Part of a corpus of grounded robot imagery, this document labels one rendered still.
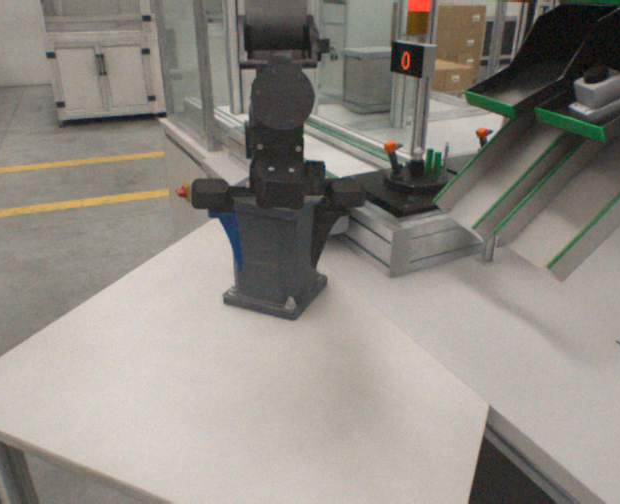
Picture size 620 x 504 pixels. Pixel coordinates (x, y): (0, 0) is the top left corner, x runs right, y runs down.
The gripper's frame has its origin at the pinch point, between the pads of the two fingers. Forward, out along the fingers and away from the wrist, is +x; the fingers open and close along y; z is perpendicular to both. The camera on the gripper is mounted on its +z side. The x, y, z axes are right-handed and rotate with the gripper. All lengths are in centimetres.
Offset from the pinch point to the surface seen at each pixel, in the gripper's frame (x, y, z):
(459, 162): -3, 54, -67
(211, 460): 26.9, -8.0, 0.8
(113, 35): -90, -91, -550
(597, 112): -14.7, 42.3, -4.7
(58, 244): 60, -91, -272
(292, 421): 25.3, 2.5, -3.6
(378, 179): 0, 31, -59
